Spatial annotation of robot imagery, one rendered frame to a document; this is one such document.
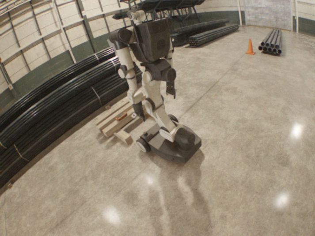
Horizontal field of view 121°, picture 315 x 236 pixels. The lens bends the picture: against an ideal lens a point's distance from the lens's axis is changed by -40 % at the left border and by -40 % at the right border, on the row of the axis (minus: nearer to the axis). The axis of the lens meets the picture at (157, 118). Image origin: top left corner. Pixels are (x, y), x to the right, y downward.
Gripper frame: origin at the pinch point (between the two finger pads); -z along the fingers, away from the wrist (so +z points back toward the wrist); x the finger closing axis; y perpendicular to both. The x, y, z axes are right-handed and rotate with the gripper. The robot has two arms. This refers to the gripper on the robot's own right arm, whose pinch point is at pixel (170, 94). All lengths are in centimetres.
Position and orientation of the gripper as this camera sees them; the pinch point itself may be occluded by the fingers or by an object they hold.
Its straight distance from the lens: 164.3
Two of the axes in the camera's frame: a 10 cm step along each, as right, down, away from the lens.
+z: -0.9, -6.9, -7.1
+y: -7.1, 5.5, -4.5
